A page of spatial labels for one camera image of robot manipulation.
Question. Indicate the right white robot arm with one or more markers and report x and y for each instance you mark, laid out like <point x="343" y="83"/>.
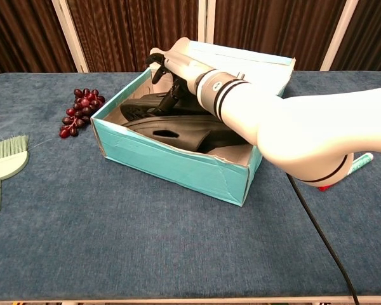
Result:
<point x="304" y="127"/>

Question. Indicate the light blue shoe box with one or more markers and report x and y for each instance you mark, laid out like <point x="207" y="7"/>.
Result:
<point x="177" y="168"/>

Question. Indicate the red capped marker pen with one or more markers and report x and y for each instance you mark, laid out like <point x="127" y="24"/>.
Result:
<point x="363" y="160"/>

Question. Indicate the dark purple grape bunch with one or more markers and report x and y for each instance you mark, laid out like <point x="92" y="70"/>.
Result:
<point x="81" y="109"/>

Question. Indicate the black slipper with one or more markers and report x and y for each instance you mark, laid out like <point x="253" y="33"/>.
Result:
<point x="139" y="109"/>
<point x="193" y="133"/>

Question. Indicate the brown curtain partition panel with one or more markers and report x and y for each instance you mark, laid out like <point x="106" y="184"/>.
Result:
<point x="19" y="31"/>
<point x="374" y="31"/>
<point x="266" y="25"/>
<point x="130" y="31"/>

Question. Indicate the blue table cover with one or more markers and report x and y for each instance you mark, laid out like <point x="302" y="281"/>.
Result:
<point x="114" y="248"/>

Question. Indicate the mint green hand brush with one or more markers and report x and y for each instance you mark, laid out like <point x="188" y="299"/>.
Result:
<point x="6" y="162"/>

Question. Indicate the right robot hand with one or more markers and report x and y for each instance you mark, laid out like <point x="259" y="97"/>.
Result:
<point x="187" y="68"/>

